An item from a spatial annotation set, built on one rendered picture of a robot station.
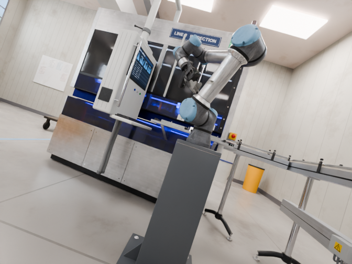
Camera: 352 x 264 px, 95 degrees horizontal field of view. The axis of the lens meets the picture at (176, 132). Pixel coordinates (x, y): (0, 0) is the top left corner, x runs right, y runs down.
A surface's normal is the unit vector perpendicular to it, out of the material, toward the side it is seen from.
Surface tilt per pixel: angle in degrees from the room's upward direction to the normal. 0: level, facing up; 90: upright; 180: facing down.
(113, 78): 90
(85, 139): 90
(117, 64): 90
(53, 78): 90
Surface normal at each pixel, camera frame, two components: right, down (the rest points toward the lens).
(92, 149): -0.17, -0.09
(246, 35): -0.57, -0.34
